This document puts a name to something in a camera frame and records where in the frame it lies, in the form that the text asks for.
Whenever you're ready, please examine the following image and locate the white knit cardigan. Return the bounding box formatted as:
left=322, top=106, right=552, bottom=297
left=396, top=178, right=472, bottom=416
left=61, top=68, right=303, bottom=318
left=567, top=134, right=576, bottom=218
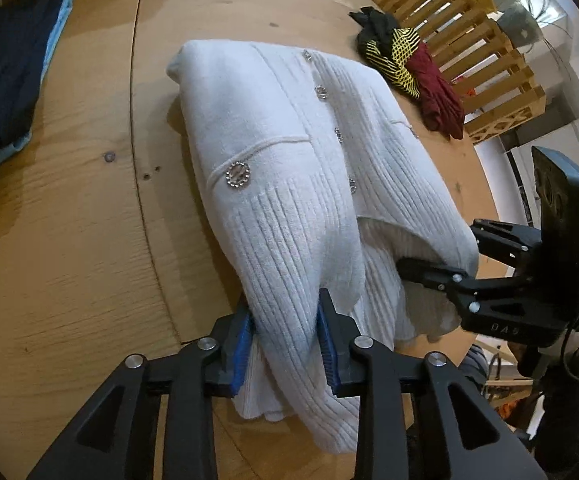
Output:
left=168, top=40, right=478, bottom=454

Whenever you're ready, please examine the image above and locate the dark red garment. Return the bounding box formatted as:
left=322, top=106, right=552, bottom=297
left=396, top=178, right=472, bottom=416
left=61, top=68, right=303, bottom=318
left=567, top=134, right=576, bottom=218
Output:
left=405, top=42, right=465, bottom=140

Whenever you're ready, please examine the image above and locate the wooden slatted fence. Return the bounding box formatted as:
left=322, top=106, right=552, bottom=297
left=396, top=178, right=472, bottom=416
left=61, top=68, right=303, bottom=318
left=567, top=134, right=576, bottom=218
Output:
left=372, top=0, right=547, bottom=144

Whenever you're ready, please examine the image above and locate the black yellow patterned garment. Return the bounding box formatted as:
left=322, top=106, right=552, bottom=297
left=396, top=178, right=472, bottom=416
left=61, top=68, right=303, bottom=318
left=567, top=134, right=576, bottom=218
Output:
left=349, top=6, right=421, bottom=100

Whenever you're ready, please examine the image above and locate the folded navy blue garment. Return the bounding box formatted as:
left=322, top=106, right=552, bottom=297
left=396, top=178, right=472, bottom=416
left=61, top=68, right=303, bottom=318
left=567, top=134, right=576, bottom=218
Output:
left=0, top=0, right=73, bottom=165

